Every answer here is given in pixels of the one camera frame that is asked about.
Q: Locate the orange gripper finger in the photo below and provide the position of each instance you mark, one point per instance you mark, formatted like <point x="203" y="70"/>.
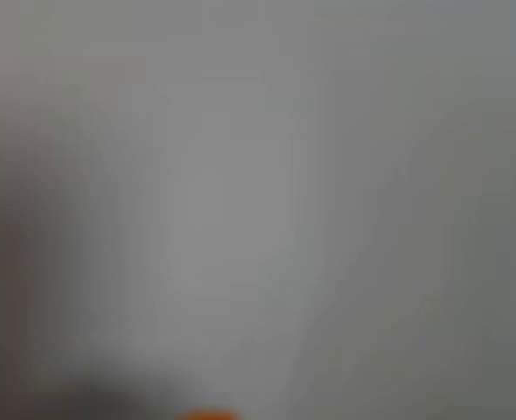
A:
<point x="207" y="415"/>

